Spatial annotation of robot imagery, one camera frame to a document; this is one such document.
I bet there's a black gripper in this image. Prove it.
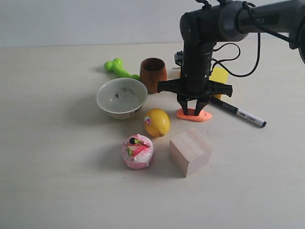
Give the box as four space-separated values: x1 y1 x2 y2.
157 42 233 116

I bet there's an orange-pink toy food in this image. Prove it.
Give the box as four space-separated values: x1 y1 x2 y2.
176 108 212 122

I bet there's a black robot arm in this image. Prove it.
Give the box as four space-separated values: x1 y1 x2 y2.
157 0 305 115

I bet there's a black and white marker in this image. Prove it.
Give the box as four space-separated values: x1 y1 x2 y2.
210 96 267 127

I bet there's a yellow lemon with sticker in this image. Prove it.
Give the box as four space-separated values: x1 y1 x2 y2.
143 108 170 137

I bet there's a yellow foam cube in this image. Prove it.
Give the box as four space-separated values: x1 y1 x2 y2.
209 67 228 84

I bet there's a light wooden block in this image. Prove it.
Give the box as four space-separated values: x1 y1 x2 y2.
169 128 213 177

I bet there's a brown wooden cup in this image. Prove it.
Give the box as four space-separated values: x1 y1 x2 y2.
140 57 167 93

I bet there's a white ceramic bowl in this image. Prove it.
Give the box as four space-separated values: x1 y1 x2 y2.
96 78 148 120

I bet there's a pink strawberry cake toy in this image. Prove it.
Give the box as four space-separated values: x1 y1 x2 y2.
121 134 154 169

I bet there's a green rubber bone toy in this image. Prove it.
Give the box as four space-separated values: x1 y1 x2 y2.
104 58 140 80

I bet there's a black cable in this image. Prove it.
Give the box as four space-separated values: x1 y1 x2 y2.
209 32 262 78

